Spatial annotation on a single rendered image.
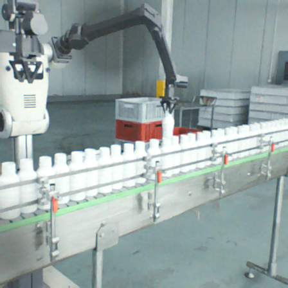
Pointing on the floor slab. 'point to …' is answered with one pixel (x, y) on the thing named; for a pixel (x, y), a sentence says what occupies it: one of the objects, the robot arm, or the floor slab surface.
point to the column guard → (160, 88)
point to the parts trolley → (191, 111)
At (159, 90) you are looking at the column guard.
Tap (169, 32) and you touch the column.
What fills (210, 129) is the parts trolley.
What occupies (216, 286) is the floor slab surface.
